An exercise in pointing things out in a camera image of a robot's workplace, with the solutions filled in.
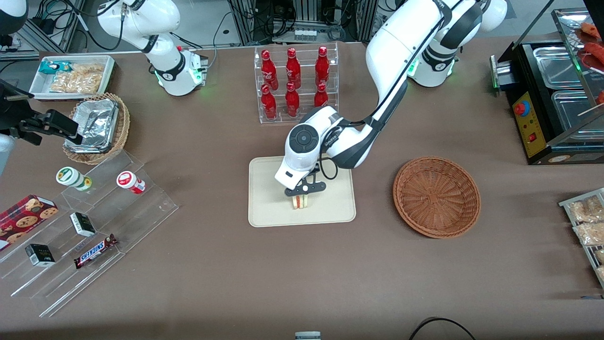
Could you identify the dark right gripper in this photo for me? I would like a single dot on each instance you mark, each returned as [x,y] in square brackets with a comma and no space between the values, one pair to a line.
[15,112]

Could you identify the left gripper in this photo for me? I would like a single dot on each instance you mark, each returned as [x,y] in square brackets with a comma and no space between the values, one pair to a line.
[316,167]

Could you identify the triangular sandwich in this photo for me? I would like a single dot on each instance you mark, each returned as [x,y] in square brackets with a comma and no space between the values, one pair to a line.
[301,202]

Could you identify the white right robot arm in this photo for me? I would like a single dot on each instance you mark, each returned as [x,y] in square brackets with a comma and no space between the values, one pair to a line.
[141,19]

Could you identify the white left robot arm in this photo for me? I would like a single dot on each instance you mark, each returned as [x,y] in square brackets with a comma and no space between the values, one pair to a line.
[401,52]

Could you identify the beige rectangular tray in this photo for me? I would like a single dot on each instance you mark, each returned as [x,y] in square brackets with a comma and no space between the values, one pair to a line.
[269,203]

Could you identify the light woven wicker basket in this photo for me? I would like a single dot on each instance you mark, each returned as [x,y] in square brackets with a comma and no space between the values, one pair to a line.
[123,125]

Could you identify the brown round wicker basket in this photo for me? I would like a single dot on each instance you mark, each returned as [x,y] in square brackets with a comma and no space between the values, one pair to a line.
[436,198]

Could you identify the white rectangular snack bin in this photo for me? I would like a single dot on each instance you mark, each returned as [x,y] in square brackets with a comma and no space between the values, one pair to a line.
[40,85]

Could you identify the stack of foil containers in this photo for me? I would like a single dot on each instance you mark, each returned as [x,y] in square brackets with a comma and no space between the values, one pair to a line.
[94,123]

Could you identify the green lid yogurt bottle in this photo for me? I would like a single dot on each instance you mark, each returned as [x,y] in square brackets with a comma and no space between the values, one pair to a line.
[71,177]

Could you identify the clear bag of chips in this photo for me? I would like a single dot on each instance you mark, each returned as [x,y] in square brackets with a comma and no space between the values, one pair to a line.
[80,79]

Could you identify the teal snack packet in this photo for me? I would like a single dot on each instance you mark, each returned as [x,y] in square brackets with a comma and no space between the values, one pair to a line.
[49,67]

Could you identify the red plaid cookie box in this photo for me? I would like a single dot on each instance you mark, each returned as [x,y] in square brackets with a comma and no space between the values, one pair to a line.
[23,217]

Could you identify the red cola bottle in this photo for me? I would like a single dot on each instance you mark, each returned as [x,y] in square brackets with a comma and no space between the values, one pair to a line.
[292,103]
[269,105]
[321,97]
[322,68]
[269,71]
[293,70]

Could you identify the red lid yogurt bottle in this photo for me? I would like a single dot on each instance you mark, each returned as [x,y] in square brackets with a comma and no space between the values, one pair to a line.
[129,181]

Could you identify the small black carton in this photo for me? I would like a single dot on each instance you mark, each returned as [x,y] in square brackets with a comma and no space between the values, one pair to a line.
[82,224]
[40,255]

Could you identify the clear acrylic bottle rack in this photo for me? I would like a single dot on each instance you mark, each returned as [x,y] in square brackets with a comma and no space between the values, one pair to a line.
[306,97]

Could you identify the clear acrylic step stand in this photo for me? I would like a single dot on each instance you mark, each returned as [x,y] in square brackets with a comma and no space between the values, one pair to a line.
[137,212]

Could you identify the Snickers chocolate bar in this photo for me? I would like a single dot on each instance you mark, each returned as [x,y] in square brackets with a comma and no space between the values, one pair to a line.
[94,251]

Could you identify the grey device at table edge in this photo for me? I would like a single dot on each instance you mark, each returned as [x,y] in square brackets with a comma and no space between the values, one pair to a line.
[307,335]

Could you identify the grey power strip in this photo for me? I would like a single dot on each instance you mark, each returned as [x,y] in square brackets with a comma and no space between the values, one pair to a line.
[304,34]

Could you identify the black food warmer machine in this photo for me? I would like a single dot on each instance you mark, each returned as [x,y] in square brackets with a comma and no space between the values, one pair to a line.
[542,108]

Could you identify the clear bag of crackers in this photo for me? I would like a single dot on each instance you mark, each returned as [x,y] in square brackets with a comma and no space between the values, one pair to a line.
[585,210]
[590,233]
[600,257]

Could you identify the red sausage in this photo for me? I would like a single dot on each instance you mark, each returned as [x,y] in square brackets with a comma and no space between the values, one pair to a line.
[592,29]
[595,51]

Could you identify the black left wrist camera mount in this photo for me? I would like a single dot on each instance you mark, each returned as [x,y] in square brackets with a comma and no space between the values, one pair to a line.
[306,188]

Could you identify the aluminium frame rack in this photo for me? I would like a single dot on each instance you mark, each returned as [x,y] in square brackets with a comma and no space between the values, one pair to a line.
[245,19]

